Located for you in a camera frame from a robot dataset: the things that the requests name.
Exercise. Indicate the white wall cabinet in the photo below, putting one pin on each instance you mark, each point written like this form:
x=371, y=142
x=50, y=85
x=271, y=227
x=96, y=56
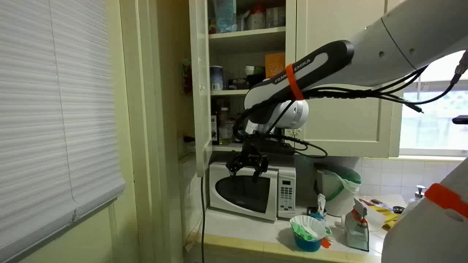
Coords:
x=246, y=36

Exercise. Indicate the red utensil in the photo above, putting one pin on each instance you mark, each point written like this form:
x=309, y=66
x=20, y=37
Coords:
x=372, y=201

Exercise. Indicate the orange box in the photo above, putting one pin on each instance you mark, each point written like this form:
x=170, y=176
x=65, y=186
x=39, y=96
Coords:
x=274, y=63

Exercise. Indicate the small white bottle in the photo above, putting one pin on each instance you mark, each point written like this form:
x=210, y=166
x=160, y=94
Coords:
x=321, y=202

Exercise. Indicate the open white cabinet door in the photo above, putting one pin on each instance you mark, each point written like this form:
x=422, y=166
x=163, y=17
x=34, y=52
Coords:
x=199, y=97

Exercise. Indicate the blue bowl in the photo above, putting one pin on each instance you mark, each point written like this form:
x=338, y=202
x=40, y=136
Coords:
x=308, y=245

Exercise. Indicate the white window blind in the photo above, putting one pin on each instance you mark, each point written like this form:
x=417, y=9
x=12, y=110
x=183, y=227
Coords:
x=53, y=112

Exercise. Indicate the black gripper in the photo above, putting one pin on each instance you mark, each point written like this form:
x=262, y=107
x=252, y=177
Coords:
x=252, y=155

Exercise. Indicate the yellow packet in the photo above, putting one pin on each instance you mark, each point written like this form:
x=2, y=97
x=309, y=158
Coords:
x=390, y=218

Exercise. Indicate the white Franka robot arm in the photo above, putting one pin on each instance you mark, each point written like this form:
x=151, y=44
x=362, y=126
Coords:
x=390, y=44

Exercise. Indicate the white bin with green liner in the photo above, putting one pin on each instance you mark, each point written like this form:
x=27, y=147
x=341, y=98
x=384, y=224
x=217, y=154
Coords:
x=341, y=195

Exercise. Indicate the closed white cabinet door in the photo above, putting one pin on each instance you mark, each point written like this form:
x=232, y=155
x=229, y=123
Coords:
x=341, y=125

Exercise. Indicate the bright window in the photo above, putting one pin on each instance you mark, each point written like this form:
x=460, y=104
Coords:
x=433, y=126

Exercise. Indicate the grey metal can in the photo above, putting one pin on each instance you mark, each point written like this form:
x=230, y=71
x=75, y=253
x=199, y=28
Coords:
x=275, y=17

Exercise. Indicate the white microwave oven body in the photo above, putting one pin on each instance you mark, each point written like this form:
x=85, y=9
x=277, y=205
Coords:
x=287, y=195

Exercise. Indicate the clear glass jar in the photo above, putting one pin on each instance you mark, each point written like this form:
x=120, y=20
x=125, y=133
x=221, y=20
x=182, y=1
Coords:
x=226, y=129

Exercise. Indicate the jar with red lid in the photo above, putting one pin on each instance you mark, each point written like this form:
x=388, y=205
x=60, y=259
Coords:
x=255, y=18

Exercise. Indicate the blue box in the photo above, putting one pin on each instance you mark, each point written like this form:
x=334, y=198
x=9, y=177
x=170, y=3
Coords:
x=226, y=15

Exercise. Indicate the dark jar with white lid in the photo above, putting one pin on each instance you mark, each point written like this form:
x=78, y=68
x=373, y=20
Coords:
x=254, y=77

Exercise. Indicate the white carton with red band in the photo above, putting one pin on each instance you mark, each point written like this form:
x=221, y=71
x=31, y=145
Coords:
x=357, y=234

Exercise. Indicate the small orange item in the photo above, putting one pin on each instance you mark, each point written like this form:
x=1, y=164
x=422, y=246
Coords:
x=325, y=243

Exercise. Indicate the green plastic packet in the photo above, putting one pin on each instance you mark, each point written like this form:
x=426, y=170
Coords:
x=305, y=234

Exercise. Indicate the white microwave door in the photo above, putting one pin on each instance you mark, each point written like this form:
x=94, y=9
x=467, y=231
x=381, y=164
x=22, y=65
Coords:
x=242, y=198

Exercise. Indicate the white paper coffee filter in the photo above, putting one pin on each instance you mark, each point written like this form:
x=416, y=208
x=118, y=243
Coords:
x=308, y=224

